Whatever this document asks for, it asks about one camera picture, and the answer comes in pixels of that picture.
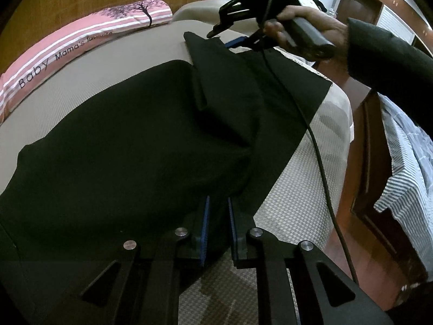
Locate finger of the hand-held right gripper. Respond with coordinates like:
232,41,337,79
207,0,271,38
225,29,271,51

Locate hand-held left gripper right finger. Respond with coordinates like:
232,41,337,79
227,194,396,325

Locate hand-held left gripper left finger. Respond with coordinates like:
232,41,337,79
32,194,212,325

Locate black pants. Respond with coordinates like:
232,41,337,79
0,31,333,325

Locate person's right forearm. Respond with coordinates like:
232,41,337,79
346,17,433,109

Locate person's right hand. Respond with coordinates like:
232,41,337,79
264,6,350,72

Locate beige cushion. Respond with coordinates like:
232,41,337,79
172,0,259,25

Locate dark wooden door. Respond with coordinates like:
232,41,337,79
337,0,383,25

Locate beige woven bed mat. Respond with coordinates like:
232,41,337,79
0,18,355,325

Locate white louvered cabinet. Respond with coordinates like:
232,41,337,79
376,4,417,45

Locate wooden bed side panel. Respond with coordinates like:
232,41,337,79
350,90,425,273

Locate pink striped pillow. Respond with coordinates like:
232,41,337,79
0,0,174,123

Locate grey striped bedding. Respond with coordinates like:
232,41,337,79
372,94,433,278

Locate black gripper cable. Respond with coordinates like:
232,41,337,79
259,0,360,287

